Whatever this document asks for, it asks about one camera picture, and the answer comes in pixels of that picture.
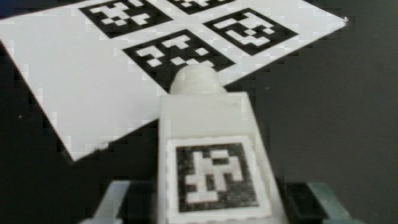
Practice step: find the white leg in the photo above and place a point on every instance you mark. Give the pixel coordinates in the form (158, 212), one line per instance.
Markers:
(217, 187)

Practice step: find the white marker sheet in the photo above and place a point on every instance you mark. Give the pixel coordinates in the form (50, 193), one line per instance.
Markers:
(99, 50)

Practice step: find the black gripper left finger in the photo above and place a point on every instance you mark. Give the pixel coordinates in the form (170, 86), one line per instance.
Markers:
(126, 204)

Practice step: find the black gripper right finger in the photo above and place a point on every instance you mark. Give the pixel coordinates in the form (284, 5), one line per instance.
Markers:
(311, 204)

